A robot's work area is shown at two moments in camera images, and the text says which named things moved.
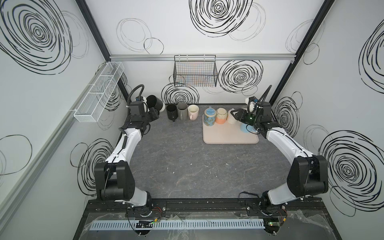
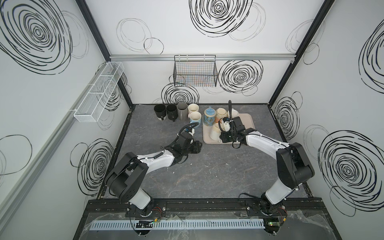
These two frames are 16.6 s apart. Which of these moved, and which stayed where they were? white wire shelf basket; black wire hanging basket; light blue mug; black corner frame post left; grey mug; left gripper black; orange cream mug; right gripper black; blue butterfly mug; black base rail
Moved: left gripper black; right gripper black; light blue mug
Stayed: black corner frame post left; grey mug; orange cream mug; white wire shelf basket; black base rail; blue butterfly mug; black wire hanging basket
